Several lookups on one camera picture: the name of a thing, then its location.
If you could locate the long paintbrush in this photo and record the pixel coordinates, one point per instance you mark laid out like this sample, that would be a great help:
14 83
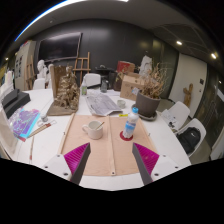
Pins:
32 148

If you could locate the grey plant saucer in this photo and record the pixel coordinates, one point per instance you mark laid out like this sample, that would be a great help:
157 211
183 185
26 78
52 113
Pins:
151 117

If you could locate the dried plant in grey pot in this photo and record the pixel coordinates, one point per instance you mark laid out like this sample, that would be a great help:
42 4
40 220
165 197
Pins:
146 105

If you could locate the wooden easel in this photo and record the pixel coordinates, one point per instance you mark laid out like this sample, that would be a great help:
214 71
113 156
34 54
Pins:
82 68

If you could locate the black wall screen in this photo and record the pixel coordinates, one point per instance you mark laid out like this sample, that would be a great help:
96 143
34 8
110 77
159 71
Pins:
59 46

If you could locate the papers on chair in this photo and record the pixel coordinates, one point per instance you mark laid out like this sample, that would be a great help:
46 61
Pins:
170 116

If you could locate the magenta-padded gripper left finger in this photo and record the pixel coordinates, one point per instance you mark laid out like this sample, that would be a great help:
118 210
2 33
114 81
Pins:
75 159

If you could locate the colourful art book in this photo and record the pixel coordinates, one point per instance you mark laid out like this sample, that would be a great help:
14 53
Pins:
25 122

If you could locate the newspaper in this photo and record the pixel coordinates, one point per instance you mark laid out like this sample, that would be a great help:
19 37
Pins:
101 105

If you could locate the wooden figure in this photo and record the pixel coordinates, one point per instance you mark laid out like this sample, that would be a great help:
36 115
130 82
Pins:
188 95

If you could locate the red box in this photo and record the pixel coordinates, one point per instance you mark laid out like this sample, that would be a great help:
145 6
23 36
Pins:
125 66

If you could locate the small white cup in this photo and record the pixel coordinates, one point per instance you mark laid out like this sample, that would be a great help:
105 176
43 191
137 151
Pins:
121 103

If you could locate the green-labelled spray bottle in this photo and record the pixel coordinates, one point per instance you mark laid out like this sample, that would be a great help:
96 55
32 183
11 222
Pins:
84 89

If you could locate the white plaster bust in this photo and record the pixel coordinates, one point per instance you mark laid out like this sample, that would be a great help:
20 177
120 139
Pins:
40 71

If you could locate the long ceiling light strip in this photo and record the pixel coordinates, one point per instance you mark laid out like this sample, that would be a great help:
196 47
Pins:
50 11

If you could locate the black boxes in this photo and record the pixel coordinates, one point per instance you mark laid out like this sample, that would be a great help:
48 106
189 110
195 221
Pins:
16 101

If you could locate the cream ceramic mug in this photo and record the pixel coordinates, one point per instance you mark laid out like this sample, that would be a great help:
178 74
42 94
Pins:
95 132

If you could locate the yellow marker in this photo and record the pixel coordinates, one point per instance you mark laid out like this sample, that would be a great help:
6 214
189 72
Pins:
123 115

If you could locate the cardboard box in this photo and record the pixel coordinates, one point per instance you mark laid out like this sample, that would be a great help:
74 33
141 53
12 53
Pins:
130 87

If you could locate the white cabinet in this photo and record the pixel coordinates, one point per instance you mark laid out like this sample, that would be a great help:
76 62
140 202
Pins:
23 63

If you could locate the white bottle with blue cap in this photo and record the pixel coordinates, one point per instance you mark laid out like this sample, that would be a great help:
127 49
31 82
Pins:
130 125

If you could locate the round ceiling spotlight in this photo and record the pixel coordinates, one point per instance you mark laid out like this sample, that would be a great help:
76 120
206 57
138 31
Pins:
179 42
213 56

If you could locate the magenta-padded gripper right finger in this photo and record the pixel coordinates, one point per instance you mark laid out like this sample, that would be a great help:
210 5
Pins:
147 160

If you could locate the tall white plaster statue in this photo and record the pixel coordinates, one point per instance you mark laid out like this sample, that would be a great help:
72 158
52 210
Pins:
145 65

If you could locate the white canvas frame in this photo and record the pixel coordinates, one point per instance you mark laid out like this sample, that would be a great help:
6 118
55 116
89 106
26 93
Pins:
6 133

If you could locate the small grey jar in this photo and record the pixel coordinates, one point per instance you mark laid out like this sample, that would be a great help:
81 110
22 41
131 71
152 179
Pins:
44 117

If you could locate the white plastic chair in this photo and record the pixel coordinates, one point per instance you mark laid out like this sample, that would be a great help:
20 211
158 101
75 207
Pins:
198 124
90 80
181 110

